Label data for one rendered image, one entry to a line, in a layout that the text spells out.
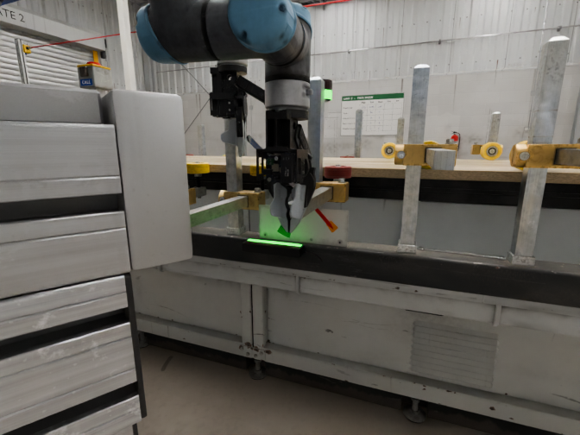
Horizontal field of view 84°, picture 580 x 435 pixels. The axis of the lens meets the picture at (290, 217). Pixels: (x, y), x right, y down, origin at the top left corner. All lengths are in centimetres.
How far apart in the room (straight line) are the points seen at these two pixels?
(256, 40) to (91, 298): 34
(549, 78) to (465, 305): 54
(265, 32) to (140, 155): 29
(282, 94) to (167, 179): 38
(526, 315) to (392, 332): 45
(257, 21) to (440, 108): 767
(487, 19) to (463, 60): 79
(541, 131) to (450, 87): 725
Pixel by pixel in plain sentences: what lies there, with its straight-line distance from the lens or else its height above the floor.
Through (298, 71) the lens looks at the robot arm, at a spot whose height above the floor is 108.
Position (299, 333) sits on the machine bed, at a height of 24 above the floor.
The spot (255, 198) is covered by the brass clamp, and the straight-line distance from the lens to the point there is 94.
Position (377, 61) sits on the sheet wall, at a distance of 835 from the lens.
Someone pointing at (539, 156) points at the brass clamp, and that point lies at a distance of 87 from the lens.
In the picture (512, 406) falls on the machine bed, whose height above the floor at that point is 16.
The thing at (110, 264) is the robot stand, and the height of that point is 91.
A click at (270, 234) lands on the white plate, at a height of 72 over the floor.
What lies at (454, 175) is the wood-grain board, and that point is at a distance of 102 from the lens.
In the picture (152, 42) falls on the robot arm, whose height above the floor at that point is 110.
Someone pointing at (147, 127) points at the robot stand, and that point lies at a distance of 18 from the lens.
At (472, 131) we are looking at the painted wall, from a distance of 805.
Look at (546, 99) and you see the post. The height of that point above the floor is 106.
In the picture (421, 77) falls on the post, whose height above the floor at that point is 112.
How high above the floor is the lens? 97
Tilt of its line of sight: 13 degrees down
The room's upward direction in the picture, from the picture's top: straight up
